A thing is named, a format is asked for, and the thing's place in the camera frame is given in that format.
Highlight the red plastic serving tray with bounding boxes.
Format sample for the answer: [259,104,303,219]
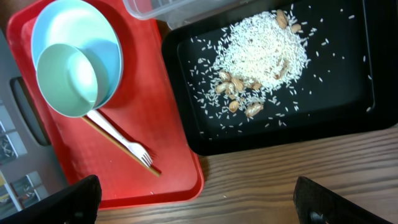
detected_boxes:
[6,1,205,210]

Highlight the light blue bowl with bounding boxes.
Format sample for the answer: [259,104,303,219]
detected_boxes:
[30,0,123,108]

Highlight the white plastic fork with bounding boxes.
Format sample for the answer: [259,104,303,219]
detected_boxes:
[87,110,152,167]

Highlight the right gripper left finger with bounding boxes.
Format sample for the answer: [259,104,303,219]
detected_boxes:
[1,175,102,224]

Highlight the black plastic waste tray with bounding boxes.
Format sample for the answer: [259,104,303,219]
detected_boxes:
[162,1,397,156]

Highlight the clear plastic waste bin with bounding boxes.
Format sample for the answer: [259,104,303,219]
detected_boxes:
[123,0,251,30]

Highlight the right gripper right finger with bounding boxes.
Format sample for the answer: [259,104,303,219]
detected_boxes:
[293,176,392,224]

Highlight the grey plastic dishwasher rack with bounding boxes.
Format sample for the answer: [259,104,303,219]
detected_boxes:
[1,35,68,218]

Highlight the rice and peanut leftovers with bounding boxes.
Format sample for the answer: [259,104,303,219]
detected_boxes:
[186,7,374,134]

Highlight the wooden chopstick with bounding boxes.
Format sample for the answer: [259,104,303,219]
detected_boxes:
[82,116,160,177]

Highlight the mint green bowl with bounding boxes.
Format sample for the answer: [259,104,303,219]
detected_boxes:
[36,44,100,118]

